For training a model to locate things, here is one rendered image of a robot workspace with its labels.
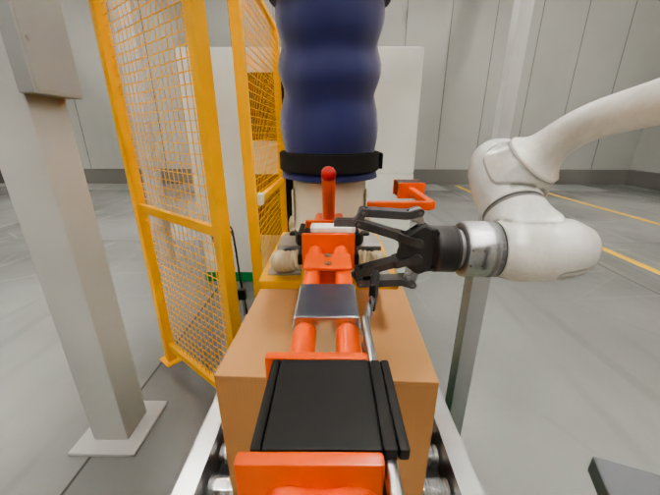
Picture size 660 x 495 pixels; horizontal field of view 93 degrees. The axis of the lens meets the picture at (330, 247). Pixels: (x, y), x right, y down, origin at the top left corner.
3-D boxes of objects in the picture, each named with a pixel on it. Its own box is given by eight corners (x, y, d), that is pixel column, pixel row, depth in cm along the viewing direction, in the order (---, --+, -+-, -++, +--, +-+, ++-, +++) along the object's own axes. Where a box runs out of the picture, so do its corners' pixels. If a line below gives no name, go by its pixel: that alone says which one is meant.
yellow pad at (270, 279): (282, 238, 97) (281, 222, 95) (314, 238, 97) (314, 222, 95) (258, 289, 65) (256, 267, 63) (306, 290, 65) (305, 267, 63)
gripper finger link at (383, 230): (421, 250, 49) (425, 243, 48) (354, 228, 48) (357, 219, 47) (414, 243, 52) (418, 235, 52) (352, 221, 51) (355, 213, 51)
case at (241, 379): (284, 347, 126) (278, 253, 112) (384, 350, 124) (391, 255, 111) (236, 520, 70) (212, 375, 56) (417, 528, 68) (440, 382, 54)
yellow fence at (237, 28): (283, 281, 306) (269, 27, 234) (293, 281, 306) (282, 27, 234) (255, 364, 196) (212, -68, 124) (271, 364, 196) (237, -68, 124)
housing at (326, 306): (298, 316, 37) (297, 282, 35) (356, 317, 37) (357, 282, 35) (291, 357, 30) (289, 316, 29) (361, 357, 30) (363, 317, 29)
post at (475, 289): (434, 457, 140) (467, 245, 106) (449, 457, 140) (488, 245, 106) (439, 471, 134) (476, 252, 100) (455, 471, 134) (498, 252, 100)
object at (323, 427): (270, 403, 25) (265, 351, 23) (364, 404, 25) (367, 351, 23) (242, 530, 17) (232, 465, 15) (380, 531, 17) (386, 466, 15)
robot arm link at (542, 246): (487, 294, 52) (467, 231, 60) (581, 295, 52) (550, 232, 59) (520, 257, 43) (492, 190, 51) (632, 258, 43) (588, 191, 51)
